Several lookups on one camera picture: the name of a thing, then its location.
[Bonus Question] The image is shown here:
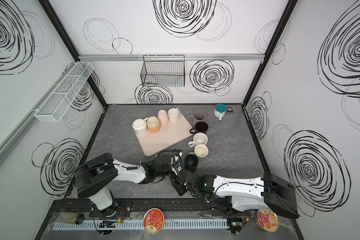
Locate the cream and orange mug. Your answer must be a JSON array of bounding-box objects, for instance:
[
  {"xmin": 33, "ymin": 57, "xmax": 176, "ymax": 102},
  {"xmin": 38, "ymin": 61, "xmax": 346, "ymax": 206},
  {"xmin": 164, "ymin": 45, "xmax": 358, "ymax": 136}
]
[{"xmin": 146, "ymin": 116, "xmax": 161, "ymax": 134}]

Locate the white ribbed mug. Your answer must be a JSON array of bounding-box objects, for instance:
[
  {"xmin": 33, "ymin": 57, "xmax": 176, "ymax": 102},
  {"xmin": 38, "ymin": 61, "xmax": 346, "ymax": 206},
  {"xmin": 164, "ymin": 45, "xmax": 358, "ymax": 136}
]
[{"xmin": 132, "ymin": 118, "xmax": 148, "ymax": 135}]

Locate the cream speckled mug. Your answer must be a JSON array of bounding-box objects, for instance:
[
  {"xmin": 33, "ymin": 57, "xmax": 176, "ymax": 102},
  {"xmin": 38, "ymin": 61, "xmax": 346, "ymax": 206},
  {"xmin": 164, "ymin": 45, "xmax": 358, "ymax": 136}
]
[{"xmin": 188, "ymin": 133, "xmax": 208, "ymax": 148}]

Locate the black and white mug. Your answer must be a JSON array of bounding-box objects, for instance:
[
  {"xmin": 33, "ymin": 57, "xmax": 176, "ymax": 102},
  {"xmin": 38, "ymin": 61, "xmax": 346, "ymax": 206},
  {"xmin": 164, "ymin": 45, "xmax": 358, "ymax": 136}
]
[{"xmin": 190, "ymin": 122, "xmax": 209, "ymax": 134}]

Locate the dark grey mug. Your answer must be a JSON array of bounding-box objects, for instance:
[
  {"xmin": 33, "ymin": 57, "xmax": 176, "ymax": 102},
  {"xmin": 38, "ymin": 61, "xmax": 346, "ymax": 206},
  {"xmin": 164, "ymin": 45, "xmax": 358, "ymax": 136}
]
[{"xmin": 188, "ymin": 112, "xmax": 206, "ymax": 126}]

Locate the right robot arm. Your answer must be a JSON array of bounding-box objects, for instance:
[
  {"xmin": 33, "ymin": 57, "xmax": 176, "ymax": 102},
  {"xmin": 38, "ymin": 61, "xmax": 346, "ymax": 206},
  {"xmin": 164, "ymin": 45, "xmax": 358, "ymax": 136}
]
[{"xmin": 170, "ymin": 151, "xmax": 300, "ymax": 219}]

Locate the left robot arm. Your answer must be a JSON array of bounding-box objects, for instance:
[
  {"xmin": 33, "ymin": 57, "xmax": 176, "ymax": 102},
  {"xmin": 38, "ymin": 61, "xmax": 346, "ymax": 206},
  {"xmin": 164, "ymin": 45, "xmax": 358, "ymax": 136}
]
[{"xmin": 74, "ymin": 149, "xmax": 183, "ymax": 217}]

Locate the pink mug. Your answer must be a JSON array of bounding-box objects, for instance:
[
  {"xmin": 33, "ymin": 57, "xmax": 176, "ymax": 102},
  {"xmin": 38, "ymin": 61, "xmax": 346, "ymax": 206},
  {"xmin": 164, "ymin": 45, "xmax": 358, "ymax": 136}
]
[{"xmin": 157, "ymin": 110, "xmax": 169, "ymax": 126}]

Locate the cream mug rear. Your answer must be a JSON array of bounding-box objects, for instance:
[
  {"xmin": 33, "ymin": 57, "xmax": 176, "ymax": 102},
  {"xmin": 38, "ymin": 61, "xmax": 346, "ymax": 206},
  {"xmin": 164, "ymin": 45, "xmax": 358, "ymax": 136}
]
[{"xmin": 168, "ymin": 108, "xmax": 180, "ymax": 123}]

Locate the teal lidded white mug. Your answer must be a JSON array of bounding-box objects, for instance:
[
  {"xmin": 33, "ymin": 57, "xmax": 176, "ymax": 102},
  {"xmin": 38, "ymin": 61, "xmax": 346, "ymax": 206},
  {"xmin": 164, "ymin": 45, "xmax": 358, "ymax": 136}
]
[{"xmin": 214, "ymin": 104, "xmax": 227, "ymax": 121}]

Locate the beige tray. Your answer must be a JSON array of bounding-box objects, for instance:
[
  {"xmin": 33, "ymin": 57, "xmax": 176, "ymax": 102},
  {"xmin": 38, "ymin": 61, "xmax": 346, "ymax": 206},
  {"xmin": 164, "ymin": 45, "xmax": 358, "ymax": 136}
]
[{"xmin": 135, "ymin": 112, "xmax": 192, "ymax": 157}]

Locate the red round tin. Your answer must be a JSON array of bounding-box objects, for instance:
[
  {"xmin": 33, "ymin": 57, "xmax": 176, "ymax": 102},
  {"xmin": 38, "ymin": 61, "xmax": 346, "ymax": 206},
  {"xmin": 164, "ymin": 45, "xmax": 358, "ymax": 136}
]
[{"xmin": 143, "ymin": 208, "xmax": 165, "ymax": 234}]

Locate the pink round tin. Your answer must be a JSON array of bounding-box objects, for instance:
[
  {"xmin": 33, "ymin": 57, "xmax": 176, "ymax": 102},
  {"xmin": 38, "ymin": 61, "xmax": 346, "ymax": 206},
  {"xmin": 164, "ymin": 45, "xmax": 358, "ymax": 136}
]
[{"xmin": 254, "ymin": 209, "xmax": 280, "ymax": 233}]

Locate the white mesh shelf basket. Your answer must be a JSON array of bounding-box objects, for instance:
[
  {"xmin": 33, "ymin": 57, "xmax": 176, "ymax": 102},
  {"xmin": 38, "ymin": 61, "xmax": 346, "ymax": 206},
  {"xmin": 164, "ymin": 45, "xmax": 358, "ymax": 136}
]
[{"xmin": 34, "ymin": 62, "xmax": 94, "ymax": 123}]

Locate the white cable duct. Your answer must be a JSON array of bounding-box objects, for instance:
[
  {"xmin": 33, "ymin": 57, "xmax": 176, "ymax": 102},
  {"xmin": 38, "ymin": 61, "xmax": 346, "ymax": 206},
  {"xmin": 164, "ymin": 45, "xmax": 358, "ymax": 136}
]
[{"xmin": 52, "ymin": 219, "xmax": 229, "ymax": 231}]

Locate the black wire basket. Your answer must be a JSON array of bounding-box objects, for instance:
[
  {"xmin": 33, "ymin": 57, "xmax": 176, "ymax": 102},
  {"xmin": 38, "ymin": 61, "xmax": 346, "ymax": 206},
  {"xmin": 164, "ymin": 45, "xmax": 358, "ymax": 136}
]
[{"xmin": 140, "ymin": 61, "xmax": 186, "ymax": 87}]

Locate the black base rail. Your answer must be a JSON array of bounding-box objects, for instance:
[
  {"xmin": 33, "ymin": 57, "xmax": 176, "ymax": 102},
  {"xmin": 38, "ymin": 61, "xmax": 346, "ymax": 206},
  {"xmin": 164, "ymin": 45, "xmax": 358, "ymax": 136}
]
[{"xmin": 47, "ymin": 197, "xmax": 298, "ymax": 219}]

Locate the aluminium wall rail rear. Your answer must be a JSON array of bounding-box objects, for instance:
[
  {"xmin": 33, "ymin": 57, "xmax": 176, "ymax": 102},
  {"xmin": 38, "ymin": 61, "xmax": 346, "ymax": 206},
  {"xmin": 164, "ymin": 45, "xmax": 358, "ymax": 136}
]
[{"xmin": 79, "ymin": 53, "xmax": 265, "ymax": 62}]

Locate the aluminium wall rail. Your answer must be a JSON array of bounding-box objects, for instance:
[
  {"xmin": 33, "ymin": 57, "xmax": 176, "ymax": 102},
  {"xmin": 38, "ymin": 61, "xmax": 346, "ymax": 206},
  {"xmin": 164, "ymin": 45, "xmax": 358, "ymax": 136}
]
[
  {"xmin": 79, "ymin": 53, "xmax": 265, "ymax": 62},
  {"xmin": 0, "ymin": 62, "xmax": 77, "ymax": 167}
]

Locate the aluminium wall rail left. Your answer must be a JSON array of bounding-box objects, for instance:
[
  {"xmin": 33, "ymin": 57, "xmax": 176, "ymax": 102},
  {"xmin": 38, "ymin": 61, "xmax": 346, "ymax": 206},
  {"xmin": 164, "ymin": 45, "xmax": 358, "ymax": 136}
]
[{"xmin": 0, "ymin": 62, "xmax": 77, "ymax": 167}]

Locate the black corner frame post left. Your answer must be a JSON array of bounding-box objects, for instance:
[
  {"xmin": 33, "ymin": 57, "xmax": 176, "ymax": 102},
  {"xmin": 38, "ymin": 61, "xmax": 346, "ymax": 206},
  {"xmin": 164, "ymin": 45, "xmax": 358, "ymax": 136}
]
[{"xmin": 38, "ymin": 0, "xmax": 108, "ymax": 110}]

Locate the black corner frame post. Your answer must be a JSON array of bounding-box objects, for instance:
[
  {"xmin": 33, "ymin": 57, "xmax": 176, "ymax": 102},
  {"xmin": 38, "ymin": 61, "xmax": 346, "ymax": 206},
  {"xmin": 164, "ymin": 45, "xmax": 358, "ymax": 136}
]
[
  {"xmin": 242, "ymin": 0, "xmax": 298, "ymax": 107},
  {"xmin": 38, "ymin": 0, "xmax": 108, "ymax": 110}
]

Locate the black corner frame post right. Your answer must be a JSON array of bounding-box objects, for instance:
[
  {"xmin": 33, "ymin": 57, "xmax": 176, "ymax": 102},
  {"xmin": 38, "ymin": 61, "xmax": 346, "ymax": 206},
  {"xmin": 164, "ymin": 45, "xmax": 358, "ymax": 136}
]
[{"xmin": 242, "ymin": 0, "xmax": 298, "ymax": 107}]

